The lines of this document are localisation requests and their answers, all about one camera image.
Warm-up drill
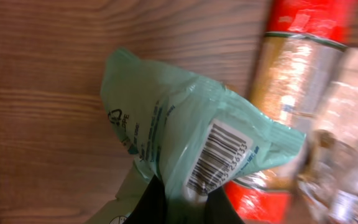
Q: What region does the mint green wipes pack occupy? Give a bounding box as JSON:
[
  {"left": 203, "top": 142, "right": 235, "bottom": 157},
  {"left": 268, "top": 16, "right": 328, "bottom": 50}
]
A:
[{"left": 89, "top": 49, "right": 305, "bottom": 224}]

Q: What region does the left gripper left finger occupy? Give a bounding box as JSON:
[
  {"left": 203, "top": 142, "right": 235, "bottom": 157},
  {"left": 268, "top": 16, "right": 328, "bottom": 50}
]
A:
[{"left": 124, "top": 176, "right": 167, "bottom": 224}]

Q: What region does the beige snack bag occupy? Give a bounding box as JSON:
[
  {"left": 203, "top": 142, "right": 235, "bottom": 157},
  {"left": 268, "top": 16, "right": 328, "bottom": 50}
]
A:
[{"left": 298, "top": 48, "right": 358, "bottom": 223}]

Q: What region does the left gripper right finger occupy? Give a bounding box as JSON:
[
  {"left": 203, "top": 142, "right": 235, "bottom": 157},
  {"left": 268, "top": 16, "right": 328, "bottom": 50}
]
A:
[{"left": 204, "top": 187, "right": 244, "bottom": 224}]

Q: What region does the orange spaghetti pasta package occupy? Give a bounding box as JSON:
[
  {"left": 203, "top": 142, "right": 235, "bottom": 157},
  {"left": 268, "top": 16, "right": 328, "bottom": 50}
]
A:
[{"left": 224, "top": 0, "right": 357, "bottom": 223}]

